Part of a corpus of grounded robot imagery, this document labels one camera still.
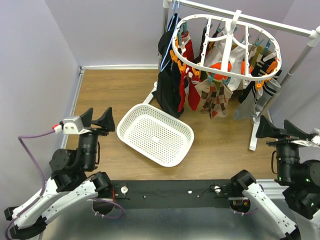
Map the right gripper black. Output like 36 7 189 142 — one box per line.
255 113 311 182

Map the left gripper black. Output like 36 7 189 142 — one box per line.
79 106 116 170

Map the beige argyle sock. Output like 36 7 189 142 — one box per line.
210 83 233 118
195 79 217 113

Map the navy santa sock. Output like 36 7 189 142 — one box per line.
171 62 181 102

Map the white round clip hanger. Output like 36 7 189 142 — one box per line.
171 10 282 83

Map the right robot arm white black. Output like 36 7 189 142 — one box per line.
230 116 320 240

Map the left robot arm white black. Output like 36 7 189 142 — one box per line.
4 107 116 240

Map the black sock on blue hanger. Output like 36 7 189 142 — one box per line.
151 12 186 119

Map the grey striped hanging sock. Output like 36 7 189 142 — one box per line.
233 78 281 121

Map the white perforated plastic basket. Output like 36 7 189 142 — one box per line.
116 103 195 168

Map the white orange hanging sock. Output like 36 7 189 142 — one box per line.
202 37 251 92

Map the red santa bear sock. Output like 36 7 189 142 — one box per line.
187 71 201 111

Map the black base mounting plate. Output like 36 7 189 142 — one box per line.
112 179 244 210

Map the red hanging sock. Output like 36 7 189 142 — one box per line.
182 31 194 62

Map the dark argyle hanging sock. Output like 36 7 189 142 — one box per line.
193 24 216 65

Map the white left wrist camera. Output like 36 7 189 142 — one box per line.
62 116 92 135

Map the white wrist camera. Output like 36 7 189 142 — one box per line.
292 127 320 148
62 116 92 135

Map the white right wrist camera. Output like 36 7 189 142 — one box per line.
292 127 320 148

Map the white drying rack frame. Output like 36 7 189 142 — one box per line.
143 0 320 151

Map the aluminium rail frame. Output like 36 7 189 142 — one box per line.
29 65 320 240

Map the blue wire hanger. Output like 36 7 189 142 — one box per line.
157 0 181 72

